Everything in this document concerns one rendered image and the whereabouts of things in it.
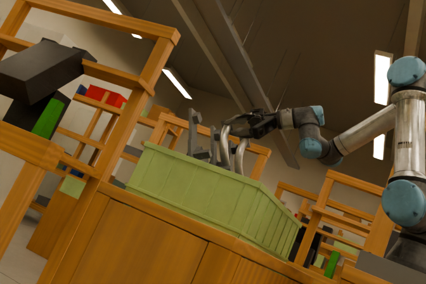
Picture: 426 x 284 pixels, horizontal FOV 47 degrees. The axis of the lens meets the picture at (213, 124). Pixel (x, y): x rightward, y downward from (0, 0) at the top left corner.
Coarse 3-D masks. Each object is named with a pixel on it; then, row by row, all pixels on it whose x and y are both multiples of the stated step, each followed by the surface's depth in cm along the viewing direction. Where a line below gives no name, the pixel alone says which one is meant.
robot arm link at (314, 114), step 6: (294, 108) 177; (300, 108) 176; (306, 108) 175; (312, 108) 174; (318, 108) 174; (294, 114) 175; (300, 114) 175; (306, 114) 174; (312, 114) 174; (318, 114) 173; (294, 120) 175; (300, 120) 174; (306, 120) 173; (312, 120) 172; (318, 120) 173; (324, 120) 177; (294, 126) 176
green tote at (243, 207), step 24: (144, 144) 155; (144, 168) 152; (168, 168) 149; (192, 168) 146; (216, 168) 143; (144, 192) 149; (168, 192) 146; (192, 192) 143; (216, 192) 141; (240, 192) 138; (264, 192) 141; (192, 216) 141; (216, 216) 138; (240, 216) 136; (264, 216) 147; (288, 216) 170; (264, 240) 155; (288, 240) 180
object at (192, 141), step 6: (192, 108) 166; (192, 114) 165; (198, 114) 165; (192, 120) 164; (198, 120) 164; (192, 126) 164; (192, 132) 163; (192, 138) 162; (192, 144) 161; (192, 150) 160; (192, 156) 159
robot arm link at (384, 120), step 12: (384, 108) 170; (372, 120) 170; (384, 120) 167; (348, 132) 174; (360, 132) 171; (372, 132) 170; (384, 132) 170; (336, 144) 175; (348, 144) 173; (360, 144) 173; (324, 156) 175; (336, 156) 176
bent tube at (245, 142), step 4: (240, 140) 199; (244, 140) 197; (248, 140) 198; (240, 144) 194; (244, 144) 194; (248, 144) 199; (240, 148) 191; (244, 148) 193; (236, 152) 190; (240, 152) 190; (236, 156) 189; (240, 156) 189; (236, 160) 188; (240, 160) 188; (236, 164) 188; (240, 164) 188; (236, 168) 188; (240, 168) 188; (236, 172) 188; (240, 172) 188
